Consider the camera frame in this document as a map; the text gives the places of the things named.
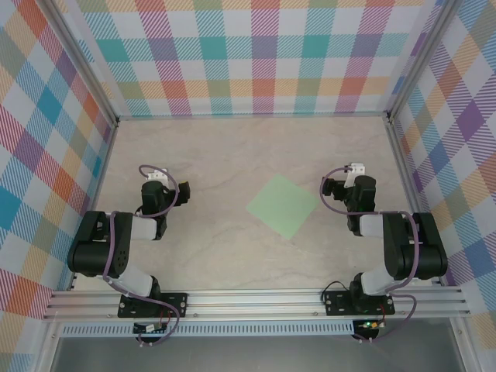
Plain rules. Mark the light green paper sheet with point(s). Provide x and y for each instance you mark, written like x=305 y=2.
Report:
x=283 y=207

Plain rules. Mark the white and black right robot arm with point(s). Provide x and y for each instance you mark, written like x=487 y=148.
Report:
x=399 y=252

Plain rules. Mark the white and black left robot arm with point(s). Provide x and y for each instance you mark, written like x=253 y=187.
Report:
x=120 y=248

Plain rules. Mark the small circuit board green light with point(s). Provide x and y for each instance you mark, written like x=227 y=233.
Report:
x=372 y=324

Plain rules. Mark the small black circuit board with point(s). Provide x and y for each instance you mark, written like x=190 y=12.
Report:
x=141 y=328

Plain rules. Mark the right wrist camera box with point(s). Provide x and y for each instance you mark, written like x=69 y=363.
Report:
x=356 y=168

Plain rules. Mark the aluminium frame side rail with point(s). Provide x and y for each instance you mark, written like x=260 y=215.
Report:
x=407 y=174

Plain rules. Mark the aluminium frame cross bar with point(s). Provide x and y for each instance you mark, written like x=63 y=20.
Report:
x=252 y=115

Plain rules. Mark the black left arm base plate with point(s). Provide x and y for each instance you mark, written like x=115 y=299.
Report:
x=183 y=301

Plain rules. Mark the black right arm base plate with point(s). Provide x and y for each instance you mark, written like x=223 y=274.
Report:
x=333 y=308

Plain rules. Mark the long aluminium mounting rail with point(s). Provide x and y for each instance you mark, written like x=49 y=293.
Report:
x=252 y=304

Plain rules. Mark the aluminium frame corner post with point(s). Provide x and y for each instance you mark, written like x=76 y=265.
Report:
x=420 y=58
x=84 y=64

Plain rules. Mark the aluminium frame lower strut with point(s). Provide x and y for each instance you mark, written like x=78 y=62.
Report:
x=46 y=348
x=465 y=348

